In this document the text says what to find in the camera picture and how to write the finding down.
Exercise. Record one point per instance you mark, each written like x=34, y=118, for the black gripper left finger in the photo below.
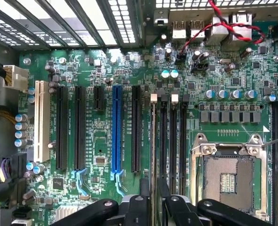
x=134, y=212

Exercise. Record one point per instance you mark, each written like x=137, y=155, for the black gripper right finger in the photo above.
x=179, y=212

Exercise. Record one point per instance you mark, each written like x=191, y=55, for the white-latch RAM slot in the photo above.
x=174, y=141
x=153, y=99

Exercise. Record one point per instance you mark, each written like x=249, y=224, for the black-latch RAM slot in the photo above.
x=276, y=164
x=183, y=141
x=163, y=141

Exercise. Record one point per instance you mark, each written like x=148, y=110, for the thin metal locking lever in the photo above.
x=275, y=140
x=193, y=174

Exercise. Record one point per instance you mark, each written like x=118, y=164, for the CPU socket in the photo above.
x=228, y=179

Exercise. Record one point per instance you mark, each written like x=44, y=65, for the silver chipset heatsink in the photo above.
x=67, y=214

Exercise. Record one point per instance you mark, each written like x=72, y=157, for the long black expansion slot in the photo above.
x=80, y=127
x=61, y=127
x=136, y=127

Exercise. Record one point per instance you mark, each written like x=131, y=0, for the blue expansion slot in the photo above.
x=117, y=127

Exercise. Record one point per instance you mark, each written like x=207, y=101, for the green Dell motherboard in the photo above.
x=101, y=131

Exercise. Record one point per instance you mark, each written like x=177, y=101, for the short black expansion slot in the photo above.
x=98, y=99

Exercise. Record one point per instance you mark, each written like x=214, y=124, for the white expansion slot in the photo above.
x=42, y=122

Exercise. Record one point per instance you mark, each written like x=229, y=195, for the white power connector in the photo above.
x=15, y=78

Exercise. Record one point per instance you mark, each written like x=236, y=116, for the silver USB port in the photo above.
x=179, y=29
x=197, y=29

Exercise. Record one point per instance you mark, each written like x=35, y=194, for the silver ethernet port stack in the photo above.
x=223, y=30

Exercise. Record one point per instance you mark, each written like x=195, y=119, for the grey metal PC case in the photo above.
x=0, y=54

